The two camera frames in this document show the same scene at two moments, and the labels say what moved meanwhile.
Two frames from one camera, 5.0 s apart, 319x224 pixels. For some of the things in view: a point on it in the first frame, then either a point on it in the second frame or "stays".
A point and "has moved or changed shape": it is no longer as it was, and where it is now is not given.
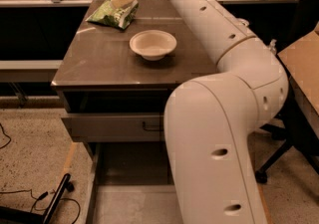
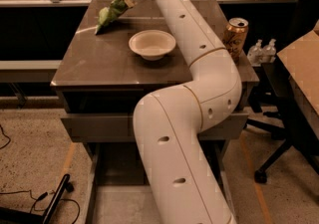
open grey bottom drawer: (132, 183) stays
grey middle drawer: (116, 126) stays
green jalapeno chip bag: (119, 17) has moved or changed shape
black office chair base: (301, 131) stays
